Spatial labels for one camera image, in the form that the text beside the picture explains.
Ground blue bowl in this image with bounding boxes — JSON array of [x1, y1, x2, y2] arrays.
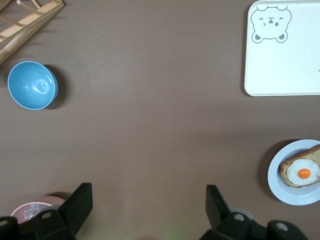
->
[[7, 60, 60, 111]]

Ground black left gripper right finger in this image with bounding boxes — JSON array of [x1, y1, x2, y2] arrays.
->
[[202, 184, 254, 240]]

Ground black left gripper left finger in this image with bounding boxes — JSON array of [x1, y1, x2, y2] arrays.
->
[[33, 182, 94, 240]]

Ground pink bowl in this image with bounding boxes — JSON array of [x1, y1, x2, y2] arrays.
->
[[10, 195, 67, 225]]

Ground cream tray with bear print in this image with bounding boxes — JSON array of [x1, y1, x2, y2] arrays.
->
[[243, 0, 320, 97]]

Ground pale blue round plate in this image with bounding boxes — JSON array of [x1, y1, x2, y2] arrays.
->
[[267, 138, 320, 207]]

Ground brown bread slice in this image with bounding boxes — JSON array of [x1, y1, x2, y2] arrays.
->
[[278, 143, 320, 189]]

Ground wooden dish rack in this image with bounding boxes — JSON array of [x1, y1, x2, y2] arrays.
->
[[0, 0, 65, 65]]

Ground fried egg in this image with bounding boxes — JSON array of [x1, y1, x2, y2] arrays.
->
[[286, 158, 320, 187]]

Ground clear ice cubes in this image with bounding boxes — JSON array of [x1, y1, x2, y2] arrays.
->
[[23, 203, 44, 221]]

